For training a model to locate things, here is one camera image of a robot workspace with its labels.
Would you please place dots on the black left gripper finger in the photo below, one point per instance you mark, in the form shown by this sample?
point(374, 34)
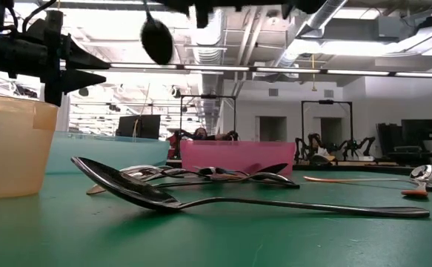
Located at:
point(82, 57)
point(76, 79)

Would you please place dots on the black background robot arm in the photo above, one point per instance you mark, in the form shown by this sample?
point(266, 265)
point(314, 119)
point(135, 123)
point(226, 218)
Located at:
point(304, 146)
point(182, 134)
point(232, 135)
point(364, 142)

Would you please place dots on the green table mat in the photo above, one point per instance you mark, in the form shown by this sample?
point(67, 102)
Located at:
point(215, 241)

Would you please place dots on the pink plastic bin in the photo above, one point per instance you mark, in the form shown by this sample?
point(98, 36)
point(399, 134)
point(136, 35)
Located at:
point(238, 155)

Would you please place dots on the long ceiling light strip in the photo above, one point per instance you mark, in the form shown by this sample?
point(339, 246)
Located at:
point(286, 69)

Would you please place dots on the black ceiling dome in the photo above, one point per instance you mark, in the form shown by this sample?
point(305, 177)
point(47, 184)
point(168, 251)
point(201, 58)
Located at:
point(83, 92)

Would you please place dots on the black monitor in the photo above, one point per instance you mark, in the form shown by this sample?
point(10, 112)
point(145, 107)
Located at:
point(145, 126)

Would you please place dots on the teal translucent plastic bin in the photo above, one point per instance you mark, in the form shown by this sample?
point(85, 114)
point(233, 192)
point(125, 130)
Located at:
point(89, 155)

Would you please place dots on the person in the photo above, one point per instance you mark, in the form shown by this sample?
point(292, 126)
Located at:
point(324, 151)
point(201, 133)

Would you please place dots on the black monitor bank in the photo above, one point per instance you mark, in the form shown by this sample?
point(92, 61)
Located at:
point(419, 131)

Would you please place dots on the amber translucent plastic bin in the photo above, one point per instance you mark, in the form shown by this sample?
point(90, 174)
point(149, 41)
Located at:
point(8, 155)

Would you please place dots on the wooden workbench grey legs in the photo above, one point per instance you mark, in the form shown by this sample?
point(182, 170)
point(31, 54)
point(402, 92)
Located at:
point(367, 162)

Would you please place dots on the silver ventilation duct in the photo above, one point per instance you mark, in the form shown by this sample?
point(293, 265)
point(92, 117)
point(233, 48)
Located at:
point(323, 15)
point(208, 52)

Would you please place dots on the large foreground steel spoon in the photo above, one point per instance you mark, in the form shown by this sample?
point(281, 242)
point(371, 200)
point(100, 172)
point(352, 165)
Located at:
point(126, 183)

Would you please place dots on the black gantry frame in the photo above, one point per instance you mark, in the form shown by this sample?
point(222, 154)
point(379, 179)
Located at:
point(327, 101)
point(208, 96)

